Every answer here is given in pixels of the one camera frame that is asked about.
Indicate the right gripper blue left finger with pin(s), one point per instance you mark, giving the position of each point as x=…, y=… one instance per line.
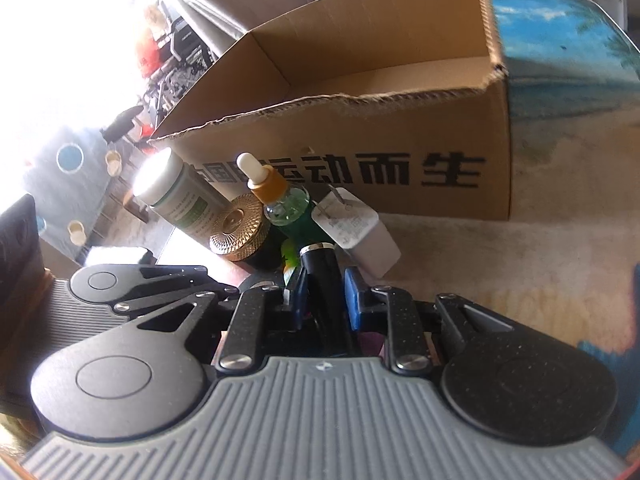
x=295, y=297

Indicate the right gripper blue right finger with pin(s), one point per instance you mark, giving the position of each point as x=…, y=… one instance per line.
x=356, y=291

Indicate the black cylindrical tube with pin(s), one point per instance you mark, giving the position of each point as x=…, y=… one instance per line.
x=326, y=300

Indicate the green glue stick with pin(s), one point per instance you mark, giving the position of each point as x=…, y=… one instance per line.
x=290, y=258

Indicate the green dropper bottle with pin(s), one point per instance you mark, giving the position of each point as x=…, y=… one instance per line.
x=287, y=206

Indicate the white green label bottle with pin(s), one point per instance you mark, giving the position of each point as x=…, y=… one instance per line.
x=179, y=194

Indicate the grey blue dotted rug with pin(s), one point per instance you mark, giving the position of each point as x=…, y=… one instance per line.
x=67, y=176

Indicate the brown cardboard box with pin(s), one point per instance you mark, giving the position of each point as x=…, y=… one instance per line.
x=402, y=102

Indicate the beach print table mat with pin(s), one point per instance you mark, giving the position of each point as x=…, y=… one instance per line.
x=567, y=260

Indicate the black exercise machine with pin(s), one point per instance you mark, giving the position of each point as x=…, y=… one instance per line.
x=172, y=58

